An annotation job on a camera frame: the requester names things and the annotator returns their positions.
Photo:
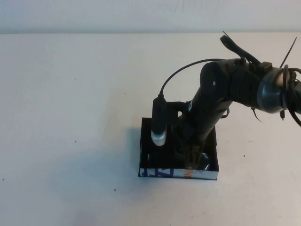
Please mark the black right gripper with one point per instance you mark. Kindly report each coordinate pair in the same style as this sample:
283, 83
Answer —
191, 136

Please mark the black framed glasses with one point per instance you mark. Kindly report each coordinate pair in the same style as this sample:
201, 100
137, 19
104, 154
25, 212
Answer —
206, 162

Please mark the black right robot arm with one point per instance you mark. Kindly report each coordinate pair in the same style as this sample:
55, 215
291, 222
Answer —
216, 94

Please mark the black printed glasses case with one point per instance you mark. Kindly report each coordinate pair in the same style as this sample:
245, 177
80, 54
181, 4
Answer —
147, 131

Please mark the short black zip tie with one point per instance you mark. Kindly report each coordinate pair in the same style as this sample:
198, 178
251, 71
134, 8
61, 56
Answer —
256, 115

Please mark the long black zip tie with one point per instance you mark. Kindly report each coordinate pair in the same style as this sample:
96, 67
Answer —
288, 53

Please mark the black silver-tipped wrist camera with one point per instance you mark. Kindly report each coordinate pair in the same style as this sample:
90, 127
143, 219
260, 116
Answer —
159, 122

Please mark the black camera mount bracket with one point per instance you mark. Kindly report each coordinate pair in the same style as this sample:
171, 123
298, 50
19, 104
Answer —
175, 108

